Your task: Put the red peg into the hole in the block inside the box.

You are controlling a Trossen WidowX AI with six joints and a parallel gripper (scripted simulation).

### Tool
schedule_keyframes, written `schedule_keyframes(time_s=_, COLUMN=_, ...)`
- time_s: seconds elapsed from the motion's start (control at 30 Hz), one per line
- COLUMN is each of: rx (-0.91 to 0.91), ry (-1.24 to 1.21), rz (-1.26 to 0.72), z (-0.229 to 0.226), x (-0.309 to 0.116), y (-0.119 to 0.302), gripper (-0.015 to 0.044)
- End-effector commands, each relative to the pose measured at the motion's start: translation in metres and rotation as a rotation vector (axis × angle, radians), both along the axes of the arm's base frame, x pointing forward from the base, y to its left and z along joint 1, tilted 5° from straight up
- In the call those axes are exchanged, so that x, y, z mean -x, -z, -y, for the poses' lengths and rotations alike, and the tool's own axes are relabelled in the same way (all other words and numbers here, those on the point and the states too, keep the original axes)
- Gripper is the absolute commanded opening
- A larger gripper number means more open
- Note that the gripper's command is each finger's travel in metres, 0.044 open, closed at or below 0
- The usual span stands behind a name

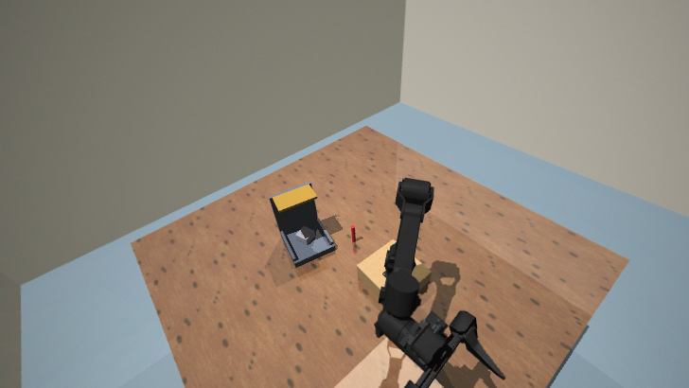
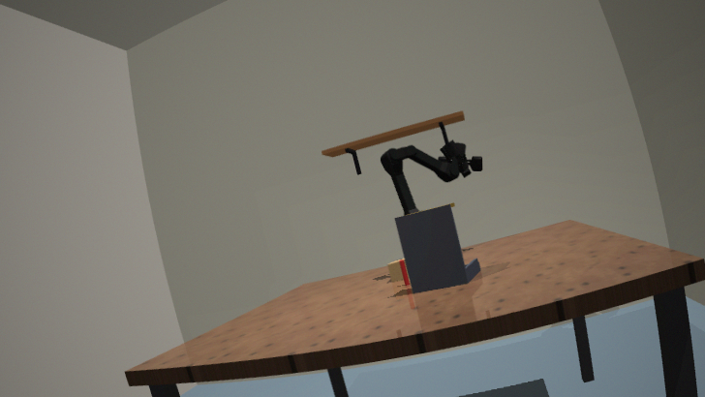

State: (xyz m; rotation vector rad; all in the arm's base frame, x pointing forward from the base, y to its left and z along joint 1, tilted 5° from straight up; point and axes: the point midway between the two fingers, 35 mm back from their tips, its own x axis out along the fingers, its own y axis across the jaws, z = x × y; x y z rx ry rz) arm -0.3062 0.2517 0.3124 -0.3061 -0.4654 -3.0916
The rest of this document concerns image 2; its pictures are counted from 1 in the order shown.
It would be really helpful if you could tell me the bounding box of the dark red peg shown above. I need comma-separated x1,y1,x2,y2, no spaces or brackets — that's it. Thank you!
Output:
399,260,410,285

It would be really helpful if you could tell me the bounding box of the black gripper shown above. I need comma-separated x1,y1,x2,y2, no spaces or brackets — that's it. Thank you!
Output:
438,156,482,171

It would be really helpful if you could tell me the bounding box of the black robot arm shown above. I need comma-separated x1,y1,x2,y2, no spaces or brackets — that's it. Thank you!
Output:
381,140,471,216

